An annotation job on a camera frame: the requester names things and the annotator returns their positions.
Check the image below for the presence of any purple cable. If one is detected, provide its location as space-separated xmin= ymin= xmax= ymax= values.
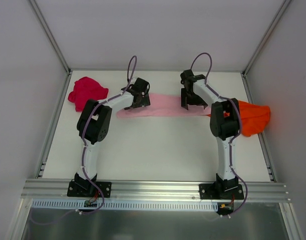
xmin=191 ymin=52 xmax=248 ymax=216
xmin=80 ymin=55 xmax=138 ymax=217

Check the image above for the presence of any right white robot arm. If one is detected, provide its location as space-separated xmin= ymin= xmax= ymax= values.
xmin=180 ymin=69 xmax=245 ymax=200

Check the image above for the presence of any aluminium frame post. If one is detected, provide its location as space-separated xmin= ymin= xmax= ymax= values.
xmin=242 ymin=0 xmax=293 ymax=76
xmin=27 ymin=0 xmax=70 ymax=74

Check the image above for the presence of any pink t shirt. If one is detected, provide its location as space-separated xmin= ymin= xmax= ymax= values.
xmin=116 ymin=93 xmax=211 ymax=119

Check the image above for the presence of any right aluminium frame post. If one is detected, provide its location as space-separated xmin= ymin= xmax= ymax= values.
xmin=242 ymin=0 xmax=293 ymax=76

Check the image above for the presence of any aluminium side rail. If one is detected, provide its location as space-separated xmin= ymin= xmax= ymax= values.
xmin=241 ymin=72 xmax=278 ymax=183
xmin=33 ymin=70 xmax=72 ymax=179

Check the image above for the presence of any red t shirt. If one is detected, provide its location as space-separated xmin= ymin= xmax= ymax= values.
xmin=68 ymin=76 xmax=109 ymax=112

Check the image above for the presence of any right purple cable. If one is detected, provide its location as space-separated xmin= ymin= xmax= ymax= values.
xmin=191 ymin=52 xmax=248 ymax=216

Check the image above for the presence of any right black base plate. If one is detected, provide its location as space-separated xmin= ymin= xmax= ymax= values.
xmin=199 ymin=183 xmax=245 ymax=200

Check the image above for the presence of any right aluminium side rail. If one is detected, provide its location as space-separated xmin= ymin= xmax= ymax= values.
xmin=241 ymin=72 xmax=278 ymax=183

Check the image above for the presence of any left aluminium frame post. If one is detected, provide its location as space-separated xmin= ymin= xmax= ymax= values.
xmin=27 ymin=0 xmax=70 ymax=74

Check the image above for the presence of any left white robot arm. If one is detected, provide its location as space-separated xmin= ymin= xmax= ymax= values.
xmin=67 ymin=78 xmax=150 ymax=197

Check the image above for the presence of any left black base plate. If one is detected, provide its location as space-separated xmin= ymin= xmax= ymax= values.
xmin=66 ymin=180 xmax=112 ymax=198

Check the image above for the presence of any white slotted cable duct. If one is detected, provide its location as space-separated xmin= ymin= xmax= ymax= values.
xmin=31 ymin=199 xmax=218 ymax=212

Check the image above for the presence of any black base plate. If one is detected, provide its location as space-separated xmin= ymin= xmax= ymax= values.
xmin=66 ymin=180 xmax=112 ymax=198
xmin=199 ymin=183 xmax=245 ymax=200

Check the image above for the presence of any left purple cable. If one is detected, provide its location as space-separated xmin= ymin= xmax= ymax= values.
xmin=80 ymin=55 xmax=138 ymax=217

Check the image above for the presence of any aluminium front rail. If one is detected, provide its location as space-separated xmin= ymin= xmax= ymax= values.
xmin=20 ymin=178 xmax=291 ymax=203

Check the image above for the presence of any orange t shirt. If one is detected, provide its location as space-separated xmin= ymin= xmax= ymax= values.
xmin=208 ymin=98 xmax=271 ymax=141

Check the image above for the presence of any left aluminium side rail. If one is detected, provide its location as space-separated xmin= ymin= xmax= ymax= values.
xmin=33 ymin=70 xmax=72 ymax=179

